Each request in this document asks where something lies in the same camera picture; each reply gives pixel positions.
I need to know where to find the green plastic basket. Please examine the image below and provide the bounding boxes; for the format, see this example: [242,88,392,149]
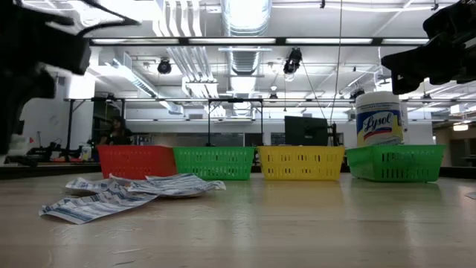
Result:
[345,144,446,183]
[173,146,257,182]

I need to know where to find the Lysol wipes canister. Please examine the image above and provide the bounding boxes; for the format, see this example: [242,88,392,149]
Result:
[355,91,406,147]

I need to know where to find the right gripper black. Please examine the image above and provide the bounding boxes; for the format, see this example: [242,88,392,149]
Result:
[381,0,476,96]

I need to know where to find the black overhead rig beam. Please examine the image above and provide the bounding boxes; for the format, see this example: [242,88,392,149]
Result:
[83,36,432,48]

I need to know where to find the person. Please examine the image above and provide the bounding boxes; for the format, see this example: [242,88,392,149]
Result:
[98,116,134,147]

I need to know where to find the black overhead rig camera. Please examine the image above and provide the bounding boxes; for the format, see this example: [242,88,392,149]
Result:
[283,47,303,75]

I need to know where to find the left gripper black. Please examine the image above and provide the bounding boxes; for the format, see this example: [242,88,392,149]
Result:
[0,36,92,156]

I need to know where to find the blue striped bandage wrapper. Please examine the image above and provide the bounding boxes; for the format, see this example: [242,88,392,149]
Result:
[109,173,157,187]
[65,176,126,197]
[38,187,160,226]
[143,172,227,199]

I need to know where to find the yellow plastic basket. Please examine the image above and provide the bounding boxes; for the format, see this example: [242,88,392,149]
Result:
[257,144,347,182]

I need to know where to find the dark shelf unit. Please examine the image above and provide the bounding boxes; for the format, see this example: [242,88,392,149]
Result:
[91,100,126,147]

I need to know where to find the red plastic basket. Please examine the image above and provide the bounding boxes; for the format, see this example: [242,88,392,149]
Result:
[97,144,178,180]

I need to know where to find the silver ceiling air duct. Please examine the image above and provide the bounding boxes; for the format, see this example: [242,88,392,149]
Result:
[219,0,274,75]

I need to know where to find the black monitor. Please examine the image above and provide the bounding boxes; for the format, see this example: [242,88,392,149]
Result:
[284,115,329,147]

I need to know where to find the black ceiling-hung camera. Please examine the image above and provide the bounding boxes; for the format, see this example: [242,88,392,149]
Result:
[156,57,173,75]

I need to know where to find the black background table frame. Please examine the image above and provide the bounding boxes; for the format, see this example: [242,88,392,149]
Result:
[62,97,127,162]
[207,98,265,147]

